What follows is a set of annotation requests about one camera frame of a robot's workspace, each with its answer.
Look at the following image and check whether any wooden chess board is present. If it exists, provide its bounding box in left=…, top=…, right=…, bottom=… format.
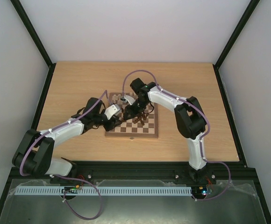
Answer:
left=105, top=103, right=158, bottom=139

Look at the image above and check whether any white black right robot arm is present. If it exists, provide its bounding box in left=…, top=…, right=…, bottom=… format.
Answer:
left=121, top=78, right=209, bottom=183

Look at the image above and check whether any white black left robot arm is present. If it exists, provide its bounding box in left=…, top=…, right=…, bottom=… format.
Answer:
left=12, top=98, right=122, bottom=178

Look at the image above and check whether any pile of dark chess pieces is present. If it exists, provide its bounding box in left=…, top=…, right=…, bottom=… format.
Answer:
left=133, top=112, right=149, bottom=126

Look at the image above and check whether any row of white chess pieces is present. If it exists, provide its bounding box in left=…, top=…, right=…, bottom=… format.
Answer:
left=110, top=92, right=134, bottom=104

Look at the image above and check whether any left controller board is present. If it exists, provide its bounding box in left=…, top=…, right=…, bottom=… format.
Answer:
left=60, top=185, right=83, bottom=194

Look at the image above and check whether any controller board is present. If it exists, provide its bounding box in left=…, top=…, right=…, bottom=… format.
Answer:
left=60, top=185, right=83, bottom=194
left=193, top=186, right=213, bottom=196

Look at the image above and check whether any right controller board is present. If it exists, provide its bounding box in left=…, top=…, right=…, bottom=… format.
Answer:
left=193, top=186, right=213, bottom=196

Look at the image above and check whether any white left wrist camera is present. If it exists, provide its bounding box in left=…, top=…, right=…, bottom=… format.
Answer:
left=104, top=104, right=121, bottom=120

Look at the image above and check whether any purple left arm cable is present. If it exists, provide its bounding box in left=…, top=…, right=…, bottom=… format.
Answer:
left=20, top=90, right=109, bottom=220

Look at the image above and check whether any white slotted cable duct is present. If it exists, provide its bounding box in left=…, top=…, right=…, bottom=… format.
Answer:
left=14, top=186, right=192, bottom=196

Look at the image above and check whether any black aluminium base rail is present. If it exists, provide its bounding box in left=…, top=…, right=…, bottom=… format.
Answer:
left=9, top=160, right=257, bottom=185

